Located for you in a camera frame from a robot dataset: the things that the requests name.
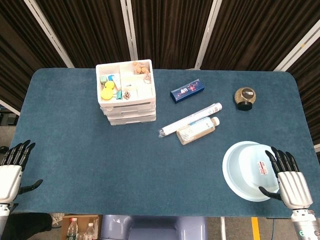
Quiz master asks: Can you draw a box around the dark blue printed box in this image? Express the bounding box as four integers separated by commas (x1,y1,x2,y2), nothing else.
170,78,206,105

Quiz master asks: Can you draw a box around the wooden balls cluster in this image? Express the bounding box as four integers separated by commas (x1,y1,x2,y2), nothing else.
131,61,149,75

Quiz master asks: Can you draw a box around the large yellow round disc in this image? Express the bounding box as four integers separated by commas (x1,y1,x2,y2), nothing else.
100,89,115,102

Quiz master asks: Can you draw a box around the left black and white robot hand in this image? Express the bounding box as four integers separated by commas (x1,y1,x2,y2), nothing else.
0,139,44,204

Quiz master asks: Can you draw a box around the dark brown curtain panel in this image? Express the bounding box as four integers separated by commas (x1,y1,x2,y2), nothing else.
0,0,69,113
130,0,214,70
201,0,320,72
287,46,320,146
34,0,133,69

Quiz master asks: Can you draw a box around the lavender robot base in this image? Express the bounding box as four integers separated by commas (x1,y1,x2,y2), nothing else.
99,214,208,240

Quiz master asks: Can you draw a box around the white drawer organizer box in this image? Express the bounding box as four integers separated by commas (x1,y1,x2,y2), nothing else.
95,59,157,126

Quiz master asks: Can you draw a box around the light blue plastic basin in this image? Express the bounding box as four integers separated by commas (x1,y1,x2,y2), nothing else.
222,141,282,202

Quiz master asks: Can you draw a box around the white plastic drawer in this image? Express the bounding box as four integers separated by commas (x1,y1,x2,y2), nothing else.
99,102,157,111
107,116,157,126
101,109,157,119

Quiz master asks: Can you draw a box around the black floor equipment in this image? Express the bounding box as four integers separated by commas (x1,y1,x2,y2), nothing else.
0,105,20,126

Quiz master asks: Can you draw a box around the dark blue felt table mat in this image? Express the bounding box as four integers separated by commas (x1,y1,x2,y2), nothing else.
9,67,315,218

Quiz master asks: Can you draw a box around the round jar with black lid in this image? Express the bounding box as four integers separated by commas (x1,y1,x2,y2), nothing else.
234,86,257,111

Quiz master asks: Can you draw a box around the white crumpled cloth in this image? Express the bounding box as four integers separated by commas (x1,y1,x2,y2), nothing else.
50,212,66,228

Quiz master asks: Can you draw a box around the white rolled paper tube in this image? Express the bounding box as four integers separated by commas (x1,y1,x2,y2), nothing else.
157,101,223,138

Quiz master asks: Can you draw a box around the clear bottle of wooden sticks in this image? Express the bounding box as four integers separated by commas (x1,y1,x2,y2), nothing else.
176,116,221,146

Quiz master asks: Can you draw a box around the white table leg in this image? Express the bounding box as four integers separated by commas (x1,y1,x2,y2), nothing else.
220,216,227,240

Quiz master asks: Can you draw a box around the black bag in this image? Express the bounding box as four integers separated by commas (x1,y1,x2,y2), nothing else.
3,212,53,240

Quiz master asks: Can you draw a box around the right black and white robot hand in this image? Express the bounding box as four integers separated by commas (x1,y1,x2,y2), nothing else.
258,146,314,210

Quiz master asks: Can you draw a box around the white metal partition frame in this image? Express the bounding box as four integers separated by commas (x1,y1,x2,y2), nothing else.
194,0,223,71
273,24,320,72
0,99,21,116
119,0,139,66
23,0,75,69

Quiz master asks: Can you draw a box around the brown cardboard box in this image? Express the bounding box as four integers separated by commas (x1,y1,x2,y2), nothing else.
61,214,103,240

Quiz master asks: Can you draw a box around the clear plastic water bottle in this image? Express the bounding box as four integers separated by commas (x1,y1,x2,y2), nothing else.
66,217,79,240
83,222,96,240

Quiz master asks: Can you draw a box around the blue and white small pack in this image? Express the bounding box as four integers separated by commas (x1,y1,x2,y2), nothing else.
107,73,122,90

